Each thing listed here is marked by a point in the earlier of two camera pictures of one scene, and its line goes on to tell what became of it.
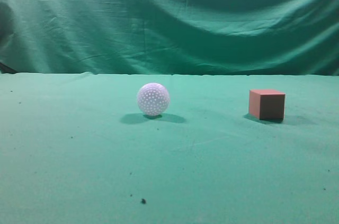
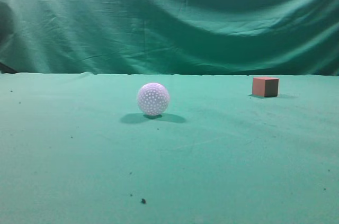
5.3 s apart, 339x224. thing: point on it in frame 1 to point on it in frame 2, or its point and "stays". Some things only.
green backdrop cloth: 278,22 stays
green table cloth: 76,149 stays
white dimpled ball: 153,99 stays
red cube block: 267,104 to 265,86
